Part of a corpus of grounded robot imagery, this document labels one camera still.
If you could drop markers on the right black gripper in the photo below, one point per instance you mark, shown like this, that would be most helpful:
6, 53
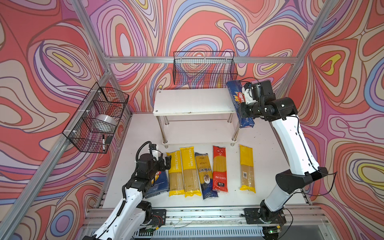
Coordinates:
244, 114

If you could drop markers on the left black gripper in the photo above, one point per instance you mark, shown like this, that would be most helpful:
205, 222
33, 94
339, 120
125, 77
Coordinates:
167, 163

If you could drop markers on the blue Barilla spaghetti bag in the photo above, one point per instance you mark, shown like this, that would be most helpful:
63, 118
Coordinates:
235, 89

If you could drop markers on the yellow clear spaghetti bag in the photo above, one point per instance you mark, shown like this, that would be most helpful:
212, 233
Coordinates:
247, 169

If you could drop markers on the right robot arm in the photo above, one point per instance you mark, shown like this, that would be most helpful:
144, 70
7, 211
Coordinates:
257, 100

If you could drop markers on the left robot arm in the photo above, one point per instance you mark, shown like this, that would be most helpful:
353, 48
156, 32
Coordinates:
132, 211

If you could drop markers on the blue Barilla pasta box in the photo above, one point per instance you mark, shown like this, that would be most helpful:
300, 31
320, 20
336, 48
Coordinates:
160, 186

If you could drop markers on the white two-tier shelf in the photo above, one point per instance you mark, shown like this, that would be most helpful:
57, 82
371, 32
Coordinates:
197, 116

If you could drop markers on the yellow Pastatime bag left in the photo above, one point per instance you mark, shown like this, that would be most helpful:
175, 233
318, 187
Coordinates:
176, 180

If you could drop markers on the yellow pastatime bag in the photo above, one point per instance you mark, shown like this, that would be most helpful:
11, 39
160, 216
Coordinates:
190, 173
176, 180

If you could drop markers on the yellow Pastatime bag right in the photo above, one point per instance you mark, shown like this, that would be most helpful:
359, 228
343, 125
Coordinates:
190, 173

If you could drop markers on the clear blue Ankara spaghetti bag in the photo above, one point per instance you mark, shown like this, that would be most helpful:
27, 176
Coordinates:
205, 176

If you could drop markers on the silver tape roll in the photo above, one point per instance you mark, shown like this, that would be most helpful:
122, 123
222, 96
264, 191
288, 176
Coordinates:
107, 119

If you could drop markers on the red spaghetti bag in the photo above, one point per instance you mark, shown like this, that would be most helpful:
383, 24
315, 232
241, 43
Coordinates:
220, 183

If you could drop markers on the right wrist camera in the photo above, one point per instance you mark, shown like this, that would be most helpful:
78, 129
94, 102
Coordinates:
247, 92

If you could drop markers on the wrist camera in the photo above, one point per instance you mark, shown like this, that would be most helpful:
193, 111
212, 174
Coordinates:
247, 92
153, 147

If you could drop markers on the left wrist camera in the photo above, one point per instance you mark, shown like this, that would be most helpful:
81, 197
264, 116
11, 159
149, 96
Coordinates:
153, 147

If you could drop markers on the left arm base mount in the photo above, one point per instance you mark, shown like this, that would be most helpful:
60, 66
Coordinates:
158, 219

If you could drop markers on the black wire basket left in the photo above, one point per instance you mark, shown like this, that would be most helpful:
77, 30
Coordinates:
85, 133

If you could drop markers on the black wire basket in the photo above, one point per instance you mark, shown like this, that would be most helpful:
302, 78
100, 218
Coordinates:
85, 133
204, 69

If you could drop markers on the black wire basket back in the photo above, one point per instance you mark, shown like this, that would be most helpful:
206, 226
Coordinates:
204, 69

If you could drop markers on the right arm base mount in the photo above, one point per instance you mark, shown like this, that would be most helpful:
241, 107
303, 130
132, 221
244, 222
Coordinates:
264, 216

